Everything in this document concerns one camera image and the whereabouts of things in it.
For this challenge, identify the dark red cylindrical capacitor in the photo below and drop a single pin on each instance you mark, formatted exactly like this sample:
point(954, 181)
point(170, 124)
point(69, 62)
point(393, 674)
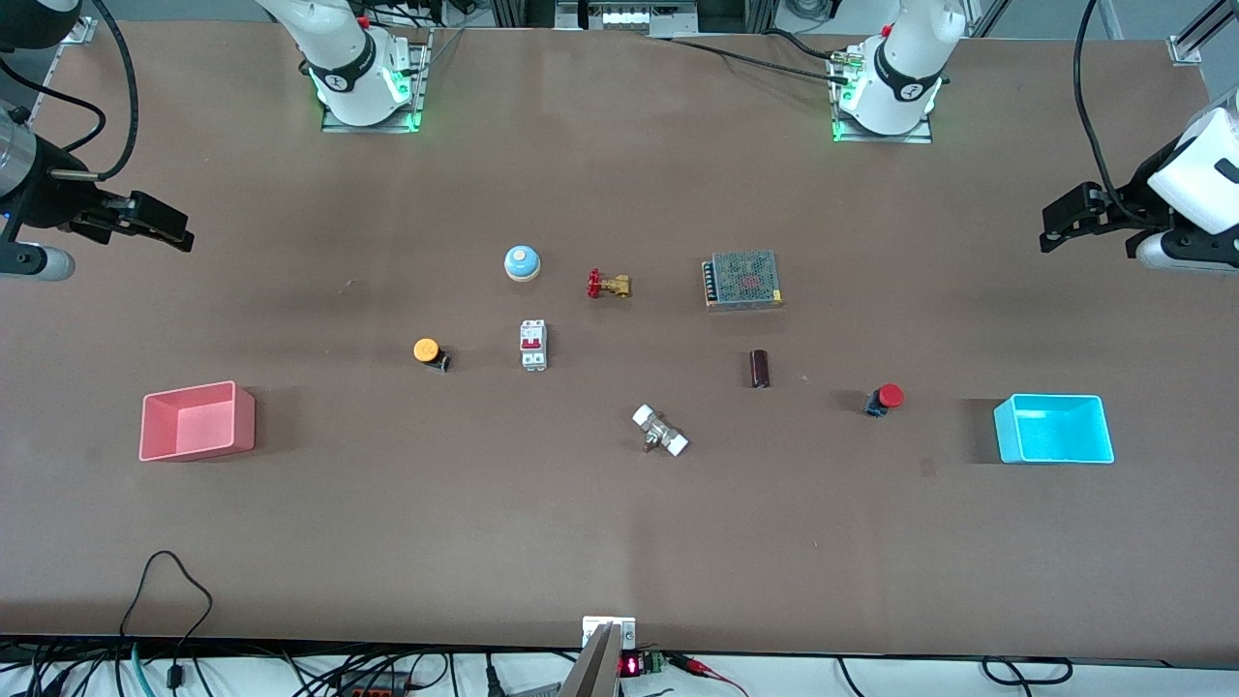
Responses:
point(761, 369)

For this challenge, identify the red push button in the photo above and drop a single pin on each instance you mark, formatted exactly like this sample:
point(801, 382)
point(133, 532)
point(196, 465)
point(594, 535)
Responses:
point(890, 395)

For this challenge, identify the pink plastic box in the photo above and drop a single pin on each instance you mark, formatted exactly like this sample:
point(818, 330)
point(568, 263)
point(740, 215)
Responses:
point(194, 426)

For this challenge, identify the grey metal bar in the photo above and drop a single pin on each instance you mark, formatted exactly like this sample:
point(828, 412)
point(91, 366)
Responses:
point(590, 673)

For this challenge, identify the blue white call bell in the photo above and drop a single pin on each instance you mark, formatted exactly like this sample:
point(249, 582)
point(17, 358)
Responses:
point(522, 261)

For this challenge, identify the metal fitting white caps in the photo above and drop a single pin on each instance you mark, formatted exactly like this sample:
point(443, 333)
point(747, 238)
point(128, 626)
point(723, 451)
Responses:
point(659, 431)

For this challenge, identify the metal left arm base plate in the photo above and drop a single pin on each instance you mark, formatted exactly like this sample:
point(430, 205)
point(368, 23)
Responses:
point(924, 134)

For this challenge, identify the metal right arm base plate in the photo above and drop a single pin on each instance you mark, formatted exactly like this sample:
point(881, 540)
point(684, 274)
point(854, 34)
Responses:
point(421, 77)

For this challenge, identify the yellow push button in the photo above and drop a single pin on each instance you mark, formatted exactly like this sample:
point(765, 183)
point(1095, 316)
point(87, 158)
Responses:
point(426, 349)

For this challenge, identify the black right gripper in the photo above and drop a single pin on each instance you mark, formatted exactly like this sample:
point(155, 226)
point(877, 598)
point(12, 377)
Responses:
point(60, 195)

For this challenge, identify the white red circuit breaker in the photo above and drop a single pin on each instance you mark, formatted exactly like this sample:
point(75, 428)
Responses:
point(533, 347)

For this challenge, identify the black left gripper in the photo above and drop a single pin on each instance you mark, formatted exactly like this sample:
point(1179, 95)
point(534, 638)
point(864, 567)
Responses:
point(1130, 205)

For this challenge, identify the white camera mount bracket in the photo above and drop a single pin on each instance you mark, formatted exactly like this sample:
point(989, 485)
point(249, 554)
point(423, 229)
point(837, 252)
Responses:
point(624, 631)

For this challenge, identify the cyan plastic box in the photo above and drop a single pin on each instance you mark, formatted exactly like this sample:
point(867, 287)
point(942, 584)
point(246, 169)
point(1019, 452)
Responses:
point(1055, 436)

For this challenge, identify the red digit display module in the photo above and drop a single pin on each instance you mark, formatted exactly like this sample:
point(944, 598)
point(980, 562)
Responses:
point(631, 665)

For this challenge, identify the white lit device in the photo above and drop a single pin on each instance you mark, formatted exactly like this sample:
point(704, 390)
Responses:
point(624, 17)

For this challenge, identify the aluminium corner profile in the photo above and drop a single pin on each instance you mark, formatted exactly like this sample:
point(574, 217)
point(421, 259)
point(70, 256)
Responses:
point(68, 31)
point(1195, 39)

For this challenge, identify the red clip lead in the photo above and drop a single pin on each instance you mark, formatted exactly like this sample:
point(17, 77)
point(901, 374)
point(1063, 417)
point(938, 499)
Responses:
point(692, 664)

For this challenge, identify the black power strip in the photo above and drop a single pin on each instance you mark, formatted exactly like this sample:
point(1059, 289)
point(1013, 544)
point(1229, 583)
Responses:
point(373, 689)

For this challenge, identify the metal mesh power supply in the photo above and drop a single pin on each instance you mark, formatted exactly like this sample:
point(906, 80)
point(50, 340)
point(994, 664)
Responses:
point(743, 279)

